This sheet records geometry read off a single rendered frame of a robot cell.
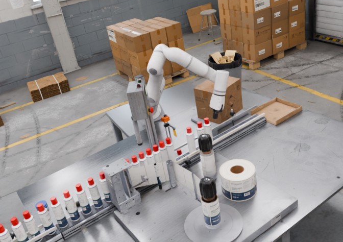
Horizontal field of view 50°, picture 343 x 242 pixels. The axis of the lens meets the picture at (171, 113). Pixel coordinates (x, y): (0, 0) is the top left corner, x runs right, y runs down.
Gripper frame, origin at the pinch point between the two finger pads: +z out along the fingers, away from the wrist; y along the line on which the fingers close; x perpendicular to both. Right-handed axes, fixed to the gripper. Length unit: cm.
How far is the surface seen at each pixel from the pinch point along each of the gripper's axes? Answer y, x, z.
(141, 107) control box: 0, -60, -8
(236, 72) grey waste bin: -155, 171, 1
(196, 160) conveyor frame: 5.3, -15.6, 29.2
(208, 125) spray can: 1.7, -6.5, 5.8
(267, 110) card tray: -9, 64, 2
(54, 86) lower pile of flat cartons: -427, 28, 85
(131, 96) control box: -3, -66, -15
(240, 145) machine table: 11.3, 18.2, 19.4
